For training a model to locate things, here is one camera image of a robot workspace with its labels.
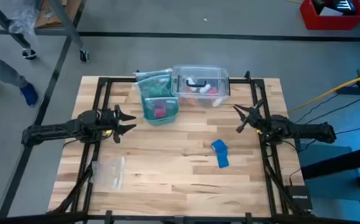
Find clear zip bag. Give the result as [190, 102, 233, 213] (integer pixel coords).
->
[91, 155, 126, 190]

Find brown cardboard sheet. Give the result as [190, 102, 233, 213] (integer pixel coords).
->
[35, 0, 83, 29]

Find zip bag with red roll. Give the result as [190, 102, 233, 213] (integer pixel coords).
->
[144, 96, 179, 121]

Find blue bandage roll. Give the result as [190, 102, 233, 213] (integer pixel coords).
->
[211, 139, 230, 169]

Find black device with white stripes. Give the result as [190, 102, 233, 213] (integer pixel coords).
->
[312, 0, 358, 16]

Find black metal table frame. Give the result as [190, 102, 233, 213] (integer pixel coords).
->
[45, 70, 312, 224]

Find red plastic bin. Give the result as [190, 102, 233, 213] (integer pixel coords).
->
[300, 0, 360, 31]

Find grey rolling cart frame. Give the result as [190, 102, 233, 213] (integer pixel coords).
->
[0, 0, 89, 62]

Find zip bag with green roll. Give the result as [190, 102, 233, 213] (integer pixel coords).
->
[138, 74, 173, 100]

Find crumpled clear plastic wrap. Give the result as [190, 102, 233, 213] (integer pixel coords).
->
[8, 4, 39, 37]

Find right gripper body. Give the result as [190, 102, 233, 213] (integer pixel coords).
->
[235, 99, 270, 134]

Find yellow cable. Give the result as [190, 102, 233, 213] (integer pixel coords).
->
[287, 70, 360, 114]

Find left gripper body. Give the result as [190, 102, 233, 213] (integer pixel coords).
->
[97, 105, 121, 144]

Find zip bag with bandage roll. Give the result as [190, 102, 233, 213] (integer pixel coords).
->
[133, 70, 173, 82]

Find teal plastic basket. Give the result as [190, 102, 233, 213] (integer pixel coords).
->
[136, 71, 180, 127]

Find clear plastic storage box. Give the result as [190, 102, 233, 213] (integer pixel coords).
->
[171, 64, 230, 108]

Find black Netgear network switch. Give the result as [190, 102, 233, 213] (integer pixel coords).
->
[284, 185, 313, 211]

